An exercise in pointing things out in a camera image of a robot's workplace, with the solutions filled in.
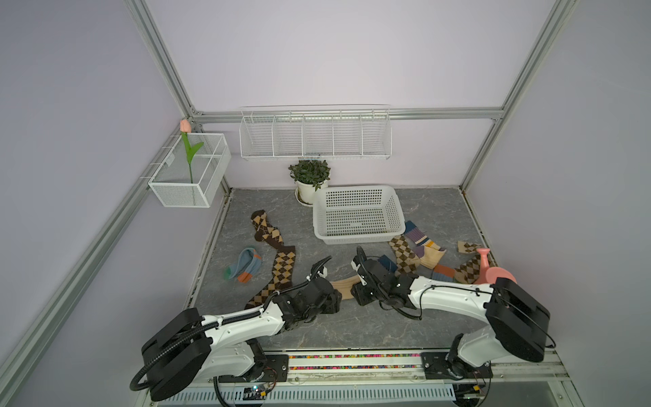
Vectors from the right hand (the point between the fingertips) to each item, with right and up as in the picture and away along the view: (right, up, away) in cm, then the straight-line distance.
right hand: (354, 288), depth 86 cm
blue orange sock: (-39, +8, +7) cm, 40 cm away
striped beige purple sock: (-3, 0, +1) cm, 4 cm away
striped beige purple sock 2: (+29, +11, +10) cm, 32 cm away
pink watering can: (+43, +6, -5) cm, 44 cm away
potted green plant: (-17, +41, +16) cm, 47 cm away
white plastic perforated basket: (+2, +25, +17) cm, 30 cm away
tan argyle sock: (+21, +8, +11) cm, 25 cm away
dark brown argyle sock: (-36, +18, +19) cm, 45 cm away
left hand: (-7, -2, -3) cm, 8 cm away
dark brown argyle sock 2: (-26, +2, +6) cm, 27 cm away
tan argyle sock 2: (+44, +4, +8) cm, 44 cm away
